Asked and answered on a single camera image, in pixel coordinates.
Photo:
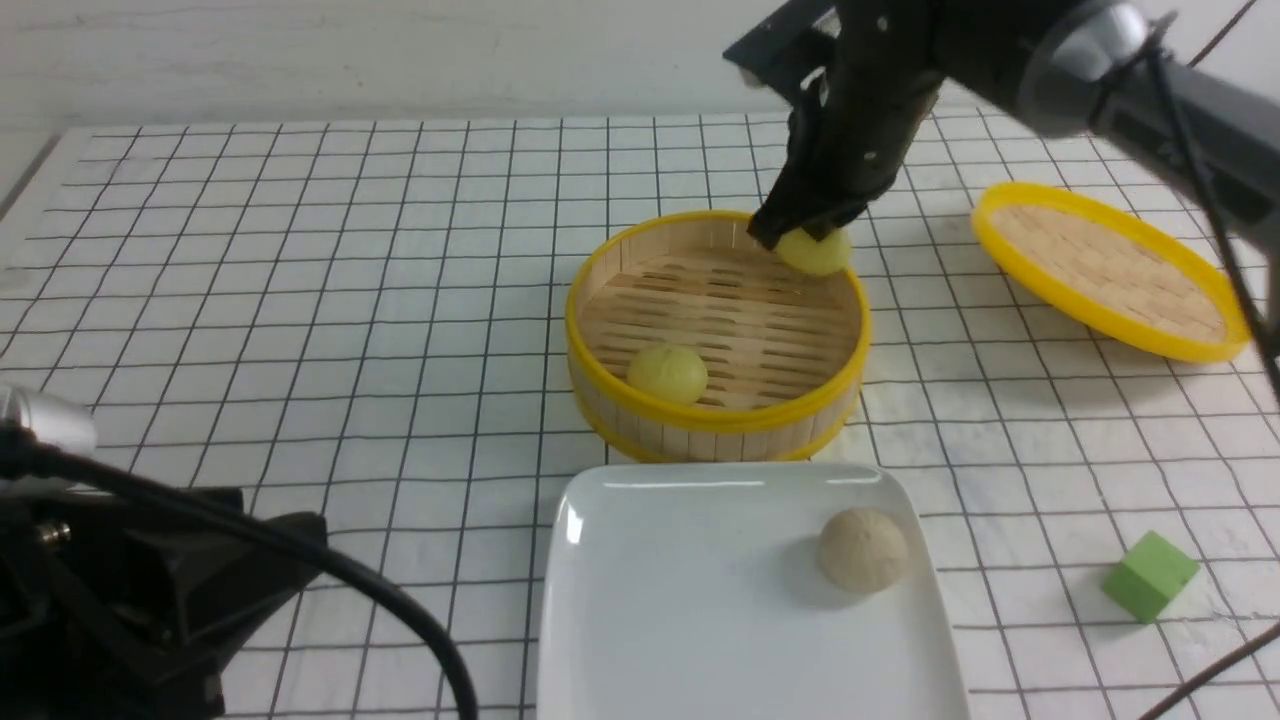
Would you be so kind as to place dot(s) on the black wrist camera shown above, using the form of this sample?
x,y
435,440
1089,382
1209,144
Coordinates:
x,y
788,49

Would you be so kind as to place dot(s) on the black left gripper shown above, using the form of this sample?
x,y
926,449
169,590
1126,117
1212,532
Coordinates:
x,y
111,611

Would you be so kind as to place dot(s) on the yellow rimmed bamboo steamer lid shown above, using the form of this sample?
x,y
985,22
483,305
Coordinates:
x,y
1111,271

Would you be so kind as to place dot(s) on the white square ceramic plate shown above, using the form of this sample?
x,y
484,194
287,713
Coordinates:
x,y
693,591

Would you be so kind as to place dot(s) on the white grid tablecloth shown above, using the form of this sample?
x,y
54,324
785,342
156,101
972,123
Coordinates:
x,y
365,319

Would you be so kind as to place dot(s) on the yellow rimmed bamboo steamer basket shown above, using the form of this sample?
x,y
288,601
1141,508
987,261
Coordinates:
x,y
785,351

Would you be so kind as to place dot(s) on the beige steamed bun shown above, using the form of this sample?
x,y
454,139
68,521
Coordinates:
x,y
862,551

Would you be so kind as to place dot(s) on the green wooden cube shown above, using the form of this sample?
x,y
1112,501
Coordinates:
x,y
1149,577

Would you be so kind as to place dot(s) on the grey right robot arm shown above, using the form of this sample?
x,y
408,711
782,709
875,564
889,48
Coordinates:
x,y
1063,68

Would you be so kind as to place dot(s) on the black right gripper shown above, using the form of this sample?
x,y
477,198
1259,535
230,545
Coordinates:
x,y
880,84

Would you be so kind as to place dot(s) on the pale yellow steamed bun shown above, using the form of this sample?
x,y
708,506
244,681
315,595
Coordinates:
x,y
675,374

